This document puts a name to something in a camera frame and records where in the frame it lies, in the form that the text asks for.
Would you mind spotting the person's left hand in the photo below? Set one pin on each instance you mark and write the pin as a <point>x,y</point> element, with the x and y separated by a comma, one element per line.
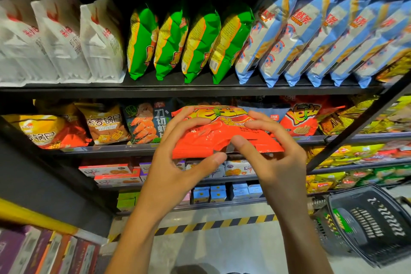
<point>167,180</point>

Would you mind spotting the person's right hand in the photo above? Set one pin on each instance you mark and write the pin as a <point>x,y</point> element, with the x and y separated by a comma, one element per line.
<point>286,177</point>

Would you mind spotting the row of small blue boxes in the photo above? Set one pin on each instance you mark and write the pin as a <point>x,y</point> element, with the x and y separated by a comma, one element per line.
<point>221,192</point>

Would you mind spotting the row of orange chip bags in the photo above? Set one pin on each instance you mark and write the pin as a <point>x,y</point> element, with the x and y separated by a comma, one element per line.
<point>302,118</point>

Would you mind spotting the dark shrimp chip bags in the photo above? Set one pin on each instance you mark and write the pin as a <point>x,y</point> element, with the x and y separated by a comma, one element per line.
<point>273,114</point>
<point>144,123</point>

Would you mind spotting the orange puffed snack bag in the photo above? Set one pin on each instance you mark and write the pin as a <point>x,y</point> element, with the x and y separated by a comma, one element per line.
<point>218,139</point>

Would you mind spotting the green fries snack bag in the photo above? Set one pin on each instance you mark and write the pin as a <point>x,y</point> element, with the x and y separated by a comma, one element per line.
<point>170,42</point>
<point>230,39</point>
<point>200,42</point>
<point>341,221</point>
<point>141,42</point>

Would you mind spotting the tan snack bag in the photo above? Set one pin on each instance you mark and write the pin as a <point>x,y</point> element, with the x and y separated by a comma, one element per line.
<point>108,126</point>

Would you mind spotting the black metal shelf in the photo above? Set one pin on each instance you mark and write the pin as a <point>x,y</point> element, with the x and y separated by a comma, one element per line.
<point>160,89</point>

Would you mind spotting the noodle packets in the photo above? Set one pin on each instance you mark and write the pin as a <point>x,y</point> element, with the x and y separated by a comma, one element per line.
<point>395,148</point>
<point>399,73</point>

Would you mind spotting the orange yellow snack bag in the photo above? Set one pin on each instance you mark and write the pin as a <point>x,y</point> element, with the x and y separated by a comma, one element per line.
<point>42,130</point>

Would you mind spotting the row of plain white bags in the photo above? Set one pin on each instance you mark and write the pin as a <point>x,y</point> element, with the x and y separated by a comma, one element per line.
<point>58,39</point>

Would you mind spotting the black shopping basket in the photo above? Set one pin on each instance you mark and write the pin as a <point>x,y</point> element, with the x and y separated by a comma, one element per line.
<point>379,222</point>

